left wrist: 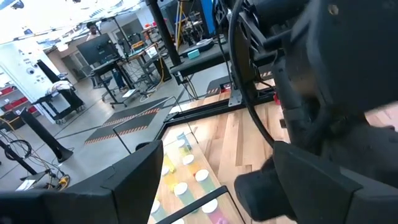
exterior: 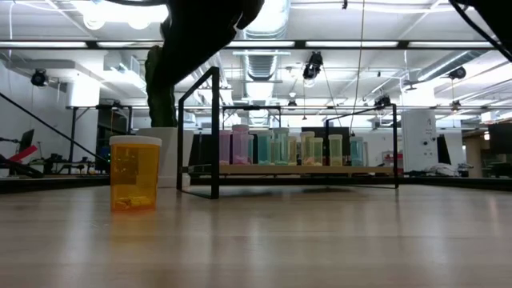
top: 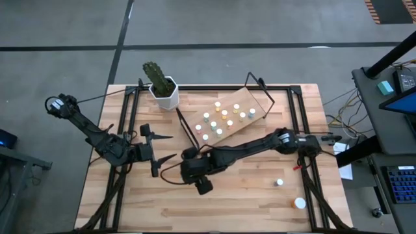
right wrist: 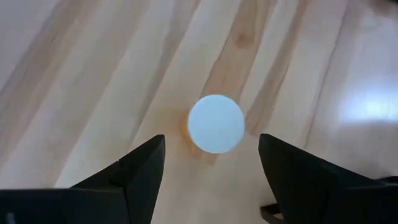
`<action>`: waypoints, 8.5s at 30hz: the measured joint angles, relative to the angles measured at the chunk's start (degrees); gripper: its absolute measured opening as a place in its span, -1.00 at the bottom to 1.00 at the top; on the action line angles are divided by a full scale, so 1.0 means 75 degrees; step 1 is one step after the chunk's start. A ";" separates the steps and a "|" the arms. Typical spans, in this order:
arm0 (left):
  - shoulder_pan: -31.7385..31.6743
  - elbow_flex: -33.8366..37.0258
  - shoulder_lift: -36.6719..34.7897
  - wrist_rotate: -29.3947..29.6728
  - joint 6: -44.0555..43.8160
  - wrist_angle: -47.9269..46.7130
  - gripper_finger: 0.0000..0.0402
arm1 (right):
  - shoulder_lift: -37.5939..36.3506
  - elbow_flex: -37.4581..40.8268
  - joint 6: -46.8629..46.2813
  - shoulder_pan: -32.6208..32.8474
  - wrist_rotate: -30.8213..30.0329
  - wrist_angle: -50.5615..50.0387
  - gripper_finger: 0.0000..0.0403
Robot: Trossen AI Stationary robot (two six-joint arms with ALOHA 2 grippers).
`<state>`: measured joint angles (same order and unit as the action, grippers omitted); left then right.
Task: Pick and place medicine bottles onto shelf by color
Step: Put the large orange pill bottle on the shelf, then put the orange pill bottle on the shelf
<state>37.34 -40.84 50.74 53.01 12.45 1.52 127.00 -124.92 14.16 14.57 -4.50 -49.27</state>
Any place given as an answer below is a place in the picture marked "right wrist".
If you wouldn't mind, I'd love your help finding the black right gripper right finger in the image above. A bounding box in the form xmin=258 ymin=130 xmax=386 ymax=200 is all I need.
xmin=257 ymin=133 xmax=388 ymax=224

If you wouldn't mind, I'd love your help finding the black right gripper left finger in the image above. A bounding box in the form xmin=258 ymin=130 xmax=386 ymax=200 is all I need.
xmin=70 ymin=134 xmax=167 ymax=224

